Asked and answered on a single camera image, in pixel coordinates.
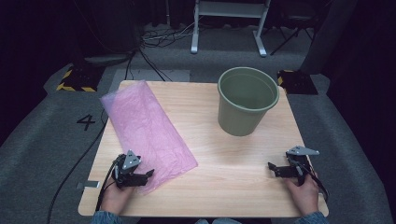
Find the green plastic bin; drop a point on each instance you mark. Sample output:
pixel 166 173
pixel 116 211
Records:
pixel 236 121

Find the white metal stand frame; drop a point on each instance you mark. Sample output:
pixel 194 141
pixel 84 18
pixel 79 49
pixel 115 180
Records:
pixel 230 9

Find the person's denim legs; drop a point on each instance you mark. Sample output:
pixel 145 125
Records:
pixel 218 221

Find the person's left hand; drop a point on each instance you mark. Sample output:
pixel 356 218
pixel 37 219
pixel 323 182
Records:
pixel 113 199

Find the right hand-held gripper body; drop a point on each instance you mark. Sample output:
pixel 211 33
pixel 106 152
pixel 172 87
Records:
pixel 299 151

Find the person's right hand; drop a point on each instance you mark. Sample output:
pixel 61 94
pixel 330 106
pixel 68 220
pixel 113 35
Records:
pixel 303 196

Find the grey tape strip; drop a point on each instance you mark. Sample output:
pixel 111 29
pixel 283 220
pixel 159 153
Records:
pixel 88 184

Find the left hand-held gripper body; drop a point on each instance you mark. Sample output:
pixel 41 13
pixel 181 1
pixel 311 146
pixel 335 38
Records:
pixel 130 160

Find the black tripod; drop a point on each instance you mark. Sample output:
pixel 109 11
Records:
pixel 289 40

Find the pink plastic bag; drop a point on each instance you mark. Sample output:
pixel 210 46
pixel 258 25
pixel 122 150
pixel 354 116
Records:
pixel 143 130

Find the black yellow striped stand base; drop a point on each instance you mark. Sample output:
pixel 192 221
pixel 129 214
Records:
pixel 299 82
pixel 81 79

